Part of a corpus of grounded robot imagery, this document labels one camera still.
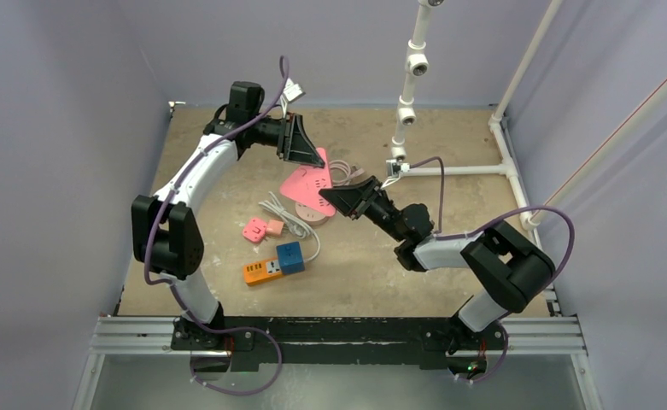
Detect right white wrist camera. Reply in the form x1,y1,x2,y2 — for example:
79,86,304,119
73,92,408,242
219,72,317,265
385,158,410,178

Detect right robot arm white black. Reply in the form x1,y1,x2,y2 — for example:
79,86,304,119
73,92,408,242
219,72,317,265
319,177,556,348

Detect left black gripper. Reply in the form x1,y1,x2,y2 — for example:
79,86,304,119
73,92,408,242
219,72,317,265
250,113,325,167

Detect pink power cord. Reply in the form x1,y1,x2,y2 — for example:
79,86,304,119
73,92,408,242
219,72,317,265
328,159,366,187

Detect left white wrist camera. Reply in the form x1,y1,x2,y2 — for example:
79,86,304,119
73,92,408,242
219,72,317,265
280,79,306,104

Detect pink triangular power strip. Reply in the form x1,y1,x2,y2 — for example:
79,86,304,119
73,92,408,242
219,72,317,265
279,148,336,217

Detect white power cord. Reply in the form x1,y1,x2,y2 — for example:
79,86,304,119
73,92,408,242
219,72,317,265
258,190,322,265

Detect pink square plug adapter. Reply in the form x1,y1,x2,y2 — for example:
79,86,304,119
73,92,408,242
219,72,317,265
242,218,268,243

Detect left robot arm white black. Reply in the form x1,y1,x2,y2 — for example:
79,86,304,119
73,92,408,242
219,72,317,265
131,79,325,349

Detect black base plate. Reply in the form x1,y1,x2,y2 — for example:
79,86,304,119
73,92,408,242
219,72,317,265
170,316,508,375

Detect orange power strip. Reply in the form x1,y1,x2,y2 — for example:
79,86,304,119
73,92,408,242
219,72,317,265
243,258,284,286

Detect purple cable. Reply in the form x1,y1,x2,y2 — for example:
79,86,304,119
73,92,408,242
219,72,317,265
143,55,290,396
401,156,576,386

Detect blue cube socket adapter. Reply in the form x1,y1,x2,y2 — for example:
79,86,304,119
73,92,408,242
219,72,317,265
276,241,305,275

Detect light pink small plug adapter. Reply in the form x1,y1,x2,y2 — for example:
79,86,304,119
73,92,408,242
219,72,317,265
266,219,285,237

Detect aluminium rail frame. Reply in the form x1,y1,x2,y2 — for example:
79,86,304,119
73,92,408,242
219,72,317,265
73,316,603,409

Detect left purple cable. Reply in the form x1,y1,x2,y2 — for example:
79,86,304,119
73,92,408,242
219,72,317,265
143,55,290,396

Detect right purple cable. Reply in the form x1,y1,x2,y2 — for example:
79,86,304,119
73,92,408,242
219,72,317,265
401,156,576,386

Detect white pvc pipe frame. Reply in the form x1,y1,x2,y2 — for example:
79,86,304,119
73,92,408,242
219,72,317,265
386,0,667,232

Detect pink round power strip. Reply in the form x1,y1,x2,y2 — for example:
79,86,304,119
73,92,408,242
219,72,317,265
295,202,329,227

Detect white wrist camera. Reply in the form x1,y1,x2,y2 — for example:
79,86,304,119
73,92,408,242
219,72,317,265
385,158,410,178
280,79,306,104

